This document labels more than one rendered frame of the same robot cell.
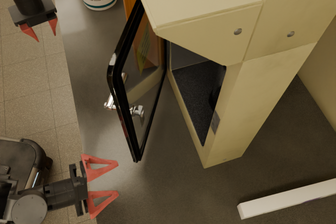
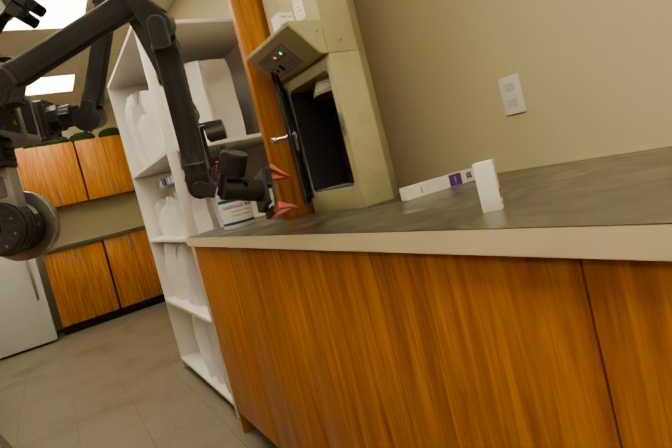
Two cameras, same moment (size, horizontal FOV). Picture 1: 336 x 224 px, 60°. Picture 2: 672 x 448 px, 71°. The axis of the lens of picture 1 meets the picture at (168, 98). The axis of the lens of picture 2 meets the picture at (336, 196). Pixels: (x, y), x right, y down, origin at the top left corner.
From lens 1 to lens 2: 133 cm
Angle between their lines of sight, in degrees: 58
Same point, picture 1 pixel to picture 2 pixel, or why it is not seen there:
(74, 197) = (262, 182)
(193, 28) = (299, 24)
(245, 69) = (332, 58)
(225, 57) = (318, 45)
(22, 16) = not seen: hidden behind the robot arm
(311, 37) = (352, 45)
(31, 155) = not seen: outside the picture
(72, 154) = not seen: outside the picture
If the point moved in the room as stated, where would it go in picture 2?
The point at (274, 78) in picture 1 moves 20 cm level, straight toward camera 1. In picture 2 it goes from (352, 72) to (331, 64)
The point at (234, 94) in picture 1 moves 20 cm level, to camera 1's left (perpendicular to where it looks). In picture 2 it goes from (336, 79) to (270, 92)
